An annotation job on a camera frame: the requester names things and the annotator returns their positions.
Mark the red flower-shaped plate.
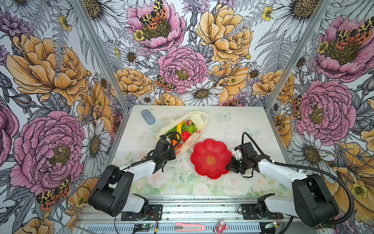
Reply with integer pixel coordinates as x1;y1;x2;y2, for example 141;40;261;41
190;139;232;180

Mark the cream printed plastic bag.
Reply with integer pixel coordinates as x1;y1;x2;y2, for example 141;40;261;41
156;111;208;155

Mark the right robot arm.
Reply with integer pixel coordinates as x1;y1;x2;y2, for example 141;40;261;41
225;142;339;227

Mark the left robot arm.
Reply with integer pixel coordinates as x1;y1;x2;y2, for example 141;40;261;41
88;136;180;219

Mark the fake red apple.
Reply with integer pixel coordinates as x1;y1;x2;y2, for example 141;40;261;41
181;131;191;142

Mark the fake yellow banana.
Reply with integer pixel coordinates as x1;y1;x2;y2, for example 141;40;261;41
176;121;186;134

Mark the blue-grey eraser block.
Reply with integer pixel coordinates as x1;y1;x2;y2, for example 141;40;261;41
141;109;156;125

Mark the green circuit board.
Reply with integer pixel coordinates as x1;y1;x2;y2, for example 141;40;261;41
132;224;156;234

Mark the small pink figurine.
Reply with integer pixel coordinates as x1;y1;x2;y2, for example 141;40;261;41
213;219;228;234

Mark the pink utility knife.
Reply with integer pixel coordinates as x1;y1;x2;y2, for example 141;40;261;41
175;222;206;232

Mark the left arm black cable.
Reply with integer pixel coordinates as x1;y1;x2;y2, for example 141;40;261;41
93;131;182;188

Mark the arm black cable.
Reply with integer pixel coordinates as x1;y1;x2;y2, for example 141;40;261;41
241;131;355;225
93;131;182;188

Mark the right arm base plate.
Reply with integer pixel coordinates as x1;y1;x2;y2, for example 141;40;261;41
237;204;284;220

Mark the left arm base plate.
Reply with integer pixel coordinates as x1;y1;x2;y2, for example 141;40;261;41
121;204;163;221

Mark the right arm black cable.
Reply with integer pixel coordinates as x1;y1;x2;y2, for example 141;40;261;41
241;131;355;225

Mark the aluminium frame rail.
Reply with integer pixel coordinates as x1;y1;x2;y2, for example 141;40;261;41
73;196;331;234

